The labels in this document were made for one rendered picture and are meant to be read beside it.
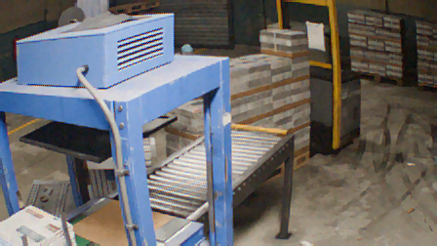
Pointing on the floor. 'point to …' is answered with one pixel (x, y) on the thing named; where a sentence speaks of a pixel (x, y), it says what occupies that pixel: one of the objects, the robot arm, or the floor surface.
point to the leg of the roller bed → (287, 195)
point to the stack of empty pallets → (135, 8)
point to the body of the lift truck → (322, 85)
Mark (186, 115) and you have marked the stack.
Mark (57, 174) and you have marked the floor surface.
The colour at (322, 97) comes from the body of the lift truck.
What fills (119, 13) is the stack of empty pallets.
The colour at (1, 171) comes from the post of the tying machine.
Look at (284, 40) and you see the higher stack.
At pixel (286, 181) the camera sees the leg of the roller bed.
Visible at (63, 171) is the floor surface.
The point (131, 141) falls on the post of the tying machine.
